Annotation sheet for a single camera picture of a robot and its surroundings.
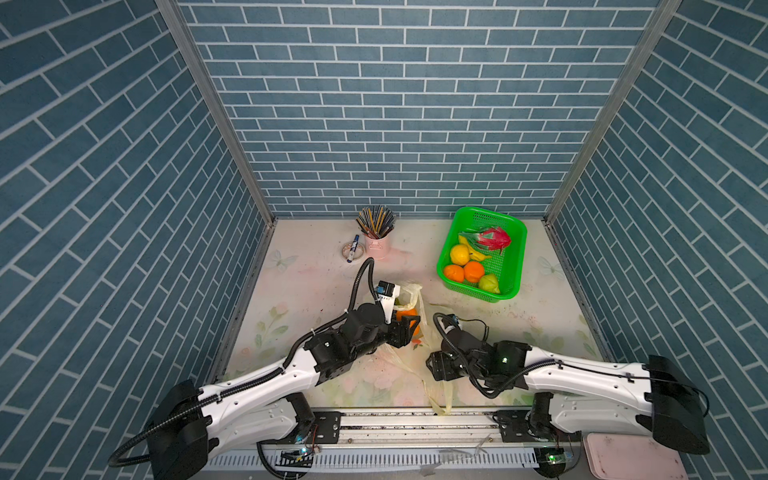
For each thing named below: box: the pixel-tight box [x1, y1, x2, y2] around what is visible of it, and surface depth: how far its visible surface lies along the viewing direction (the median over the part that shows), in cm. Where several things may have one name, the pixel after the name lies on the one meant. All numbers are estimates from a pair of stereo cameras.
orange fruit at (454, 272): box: [444, 264, 465, 283], surface depth 98 cm
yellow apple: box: [450, 244, 470, 266], surface depth 105 cm
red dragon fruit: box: [458, 227, 512, 255], surface depth 108 cm
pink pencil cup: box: [365, 233, 391, 260], surface depth 106 cm
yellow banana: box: [458, 235, 492, 261], surface depth 109 cm
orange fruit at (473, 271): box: [464, 261, 484, 283], surface depth 101 cm
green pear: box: [478, 274, 500, 294], surface depth 96 cm
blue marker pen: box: [346, 234, 360, 263], surface depth 110 cm
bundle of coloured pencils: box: [356, 205, 396, 239], surface depth 104 cm
